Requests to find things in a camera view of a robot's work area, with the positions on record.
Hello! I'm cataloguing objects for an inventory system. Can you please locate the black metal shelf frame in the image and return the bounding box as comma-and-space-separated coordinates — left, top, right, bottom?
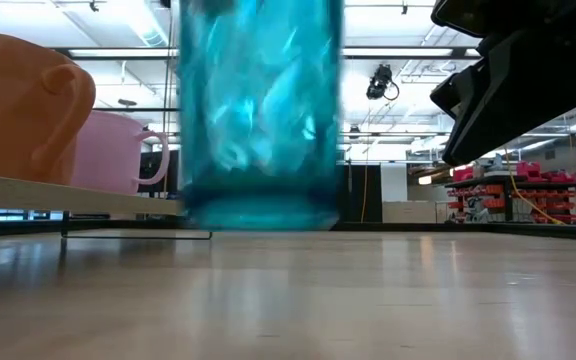
60, 107, 214, 241

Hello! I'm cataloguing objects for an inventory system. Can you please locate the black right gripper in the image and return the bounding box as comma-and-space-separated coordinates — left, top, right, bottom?
429, 0, 576, 167

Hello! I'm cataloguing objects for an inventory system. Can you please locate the black partition wall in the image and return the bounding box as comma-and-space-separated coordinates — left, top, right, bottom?
337, 163, 383, 224

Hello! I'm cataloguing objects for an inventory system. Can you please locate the orange mug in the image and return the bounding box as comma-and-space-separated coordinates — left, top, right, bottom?
0, 28, 97, 187

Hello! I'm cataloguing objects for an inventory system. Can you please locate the teal faceted plastic tumbler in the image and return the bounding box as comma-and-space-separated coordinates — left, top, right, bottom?
177, 0, 345, 232

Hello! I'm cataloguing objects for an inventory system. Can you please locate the black rack with parts bins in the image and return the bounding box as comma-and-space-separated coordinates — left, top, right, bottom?
445, 160, 576, 225

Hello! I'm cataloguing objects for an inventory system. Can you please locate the pink mug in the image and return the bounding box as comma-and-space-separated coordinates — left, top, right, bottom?
70, 109, 171, 196

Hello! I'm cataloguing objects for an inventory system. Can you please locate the yellow hanging cable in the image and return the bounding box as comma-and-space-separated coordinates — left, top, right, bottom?
360, 164, 371, 224
504, 148, 567, 225

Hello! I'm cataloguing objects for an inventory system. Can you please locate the black overhead camera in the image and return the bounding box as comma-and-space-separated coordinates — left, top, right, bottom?
366, 63, 400, 101

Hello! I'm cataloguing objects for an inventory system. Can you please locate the large beige cabinet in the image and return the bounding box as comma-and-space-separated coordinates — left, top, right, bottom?
381, 201, 438, 224

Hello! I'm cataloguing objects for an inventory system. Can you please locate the black table edge rail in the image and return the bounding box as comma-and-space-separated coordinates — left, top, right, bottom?
0, 218, 576, 242

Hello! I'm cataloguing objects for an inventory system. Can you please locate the black monitor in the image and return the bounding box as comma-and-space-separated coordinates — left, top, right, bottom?
138, 149, 180, 194

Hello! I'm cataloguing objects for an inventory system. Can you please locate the wooden shelf board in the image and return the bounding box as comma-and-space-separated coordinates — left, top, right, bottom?
0, 172, 185, 219

